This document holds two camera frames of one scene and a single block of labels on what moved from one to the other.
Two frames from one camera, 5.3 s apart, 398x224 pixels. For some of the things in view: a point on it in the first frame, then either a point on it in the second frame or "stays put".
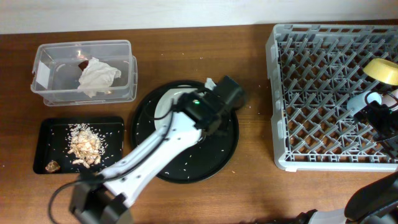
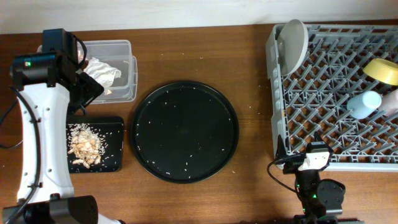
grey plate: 166,101 to 293,44
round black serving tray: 208,158 stays put
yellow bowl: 384,70 stays put
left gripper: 224,114 to 92,88
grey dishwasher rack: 313,69 stays put
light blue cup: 359,101 stays put
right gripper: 372,113 to 282,152
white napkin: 97,77 stays put
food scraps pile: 86,144 stays put
